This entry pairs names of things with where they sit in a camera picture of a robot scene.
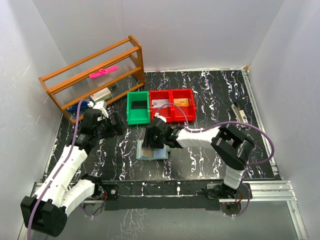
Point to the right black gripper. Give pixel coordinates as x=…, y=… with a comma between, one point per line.
x=149, y=142

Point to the white striped credit card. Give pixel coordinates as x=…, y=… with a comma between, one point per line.
x=157, y=103

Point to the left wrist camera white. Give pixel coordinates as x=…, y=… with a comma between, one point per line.
x=102, y=106

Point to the white red box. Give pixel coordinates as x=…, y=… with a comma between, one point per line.
x=101, y=95

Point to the middle red plastic bin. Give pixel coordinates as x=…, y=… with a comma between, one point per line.
x=167, y=111

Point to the black credit card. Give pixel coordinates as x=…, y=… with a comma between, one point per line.
x=139, y=104

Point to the wooden shelf rack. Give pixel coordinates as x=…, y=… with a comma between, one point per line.
x=70, y=84

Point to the right red plastic bin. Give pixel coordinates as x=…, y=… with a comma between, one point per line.
x=190, y=112

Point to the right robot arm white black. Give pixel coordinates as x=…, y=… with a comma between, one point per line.
x=232, y=145

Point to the red plastic bin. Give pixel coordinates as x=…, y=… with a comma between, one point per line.
x=190, y=112
x=167, y=111

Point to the blue stapler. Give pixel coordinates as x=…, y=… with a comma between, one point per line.
x=85, y=104

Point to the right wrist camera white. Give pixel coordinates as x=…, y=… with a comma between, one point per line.
x=160, y=117

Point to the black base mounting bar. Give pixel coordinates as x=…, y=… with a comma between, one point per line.
x=168, y=194

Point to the orange card in bin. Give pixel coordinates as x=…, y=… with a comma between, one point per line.
x=181, y=102

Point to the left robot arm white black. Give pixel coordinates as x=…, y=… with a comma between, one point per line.
x=47, y=210

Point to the black grey stapler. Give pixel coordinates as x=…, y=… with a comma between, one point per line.
x=239, y=112

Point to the pink plastic clip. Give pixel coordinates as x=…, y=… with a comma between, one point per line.
x=103, y=71

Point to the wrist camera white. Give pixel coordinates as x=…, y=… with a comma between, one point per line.
x=160, y=117
x=102, y=106

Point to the green plastic bin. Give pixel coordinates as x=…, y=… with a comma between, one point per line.
x=138, y=116

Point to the green card holder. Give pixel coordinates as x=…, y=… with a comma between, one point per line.
x=158, y=153

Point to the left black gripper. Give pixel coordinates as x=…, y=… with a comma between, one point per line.
x=118, y=130

